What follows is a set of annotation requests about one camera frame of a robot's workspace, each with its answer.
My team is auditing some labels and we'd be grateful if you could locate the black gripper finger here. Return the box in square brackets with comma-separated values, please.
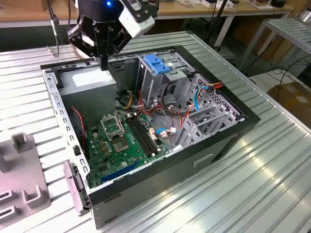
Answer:
[67, 25, 105, 71]
[104, 25, 131, 71]

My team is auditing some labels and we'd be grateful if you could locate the long blue data wire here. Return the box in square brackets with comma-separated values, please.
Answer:
[193, 83, 211, 112]

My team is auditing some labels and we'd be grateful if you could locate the red orange power wire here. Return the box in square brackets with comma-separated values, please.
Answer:
[181, 81, 224, 131]

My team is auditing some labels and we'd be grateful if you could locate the grey metal disk bay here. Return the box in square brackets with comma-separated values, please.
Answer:
[173, 104, 245, 150]

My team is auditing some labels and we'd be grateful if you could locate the brown cardboard box on desk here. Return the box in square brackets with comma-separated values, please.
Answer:
[36, 0, 78, 12]

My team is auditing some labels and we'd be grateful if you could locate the blue plastic drive latch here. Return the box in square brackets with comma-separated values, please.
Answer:
[143, 54, 172, 75]

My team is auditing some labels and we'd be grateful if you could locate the grey metal drive cage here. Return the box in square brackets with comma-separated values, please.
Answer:
[136, 53, 197, 110]

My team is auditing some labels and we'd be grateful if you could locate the grey power supply box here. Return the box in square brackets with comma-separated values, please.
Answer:
[57, 65, 117, 124]

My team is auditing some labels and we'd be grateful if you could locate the wooden desk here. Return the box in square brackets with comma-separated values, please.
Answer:
[0, 0, 294, 47]

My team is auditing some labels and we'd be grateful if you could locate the black case fan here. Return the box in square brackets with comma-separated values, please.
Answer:
[71, 108, 86, 156]

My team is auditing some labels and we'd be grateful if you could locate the black RAM slot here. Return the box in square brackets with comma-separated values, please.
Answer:
[136, 114, 162, 151]
[129, 116, 156, 156]
[125, 116, 153, 157]
[133, 115, 159, 154]

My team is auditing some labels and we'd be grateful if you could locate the CPU socket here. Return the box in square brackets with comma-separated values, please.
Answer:
[112, 138, 133, 154]

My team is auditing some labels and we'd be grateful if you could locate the green motherboard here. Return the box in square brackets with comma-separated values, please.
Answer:
[85, 113, 171, 189]

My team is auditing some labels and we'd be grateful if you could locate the blue expansion slot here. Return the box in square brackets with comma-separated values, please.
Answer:
[101, 159, 141, 184]

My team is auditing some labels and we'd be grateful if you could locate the grey parts rack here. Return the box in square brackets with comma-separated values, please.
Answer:
[0, 132, 52, 223]

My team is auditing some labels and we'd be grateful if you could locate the black open PC case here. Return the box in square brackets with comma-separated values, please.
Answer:
[39, 45, 261, 230]

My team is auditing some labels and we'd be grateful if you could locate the grey plastic case bezel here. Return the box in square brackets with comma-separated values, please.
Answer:
[63, 160, 92, 216]

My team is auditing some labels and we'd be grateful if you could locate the metal slat side table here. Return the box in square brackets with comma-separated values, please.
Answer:
[240, 18, 311, 73]

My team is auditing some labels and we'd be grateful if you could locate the large cardboard box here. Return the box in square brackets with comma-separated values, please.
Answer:
[267, 82, 311, 117]

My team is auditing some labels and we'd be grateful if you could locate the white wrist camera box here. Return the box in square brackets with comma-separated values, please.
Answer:
[118, 0, 159, 39]

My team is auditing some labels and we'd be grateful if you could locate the black cable silver plug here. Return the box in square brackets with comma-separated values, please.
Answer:
[47, 0, 61, 58]

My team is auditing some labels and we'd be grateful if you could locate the yellow orange wire bundle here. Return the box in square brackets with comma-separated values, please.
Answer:
[123, 93, 137, 110]

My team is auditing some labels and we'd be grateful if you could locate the red orange wire bundle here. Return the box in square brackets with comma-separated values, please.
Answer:
[137, 89, 188, 122]

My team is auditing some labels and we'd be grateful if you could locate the metal socket cover frame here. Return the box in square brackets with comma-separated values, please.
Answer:
[100, 114, 125, 140]

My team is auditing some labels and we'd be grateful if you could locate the red black twisted wire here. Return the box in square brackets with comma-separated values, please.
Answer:
[71, 106, 87, 149]

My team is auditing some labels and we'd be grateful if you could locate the short blue wire white plug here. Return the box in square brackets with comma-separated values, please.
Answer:
[155, 128, 179, 139]

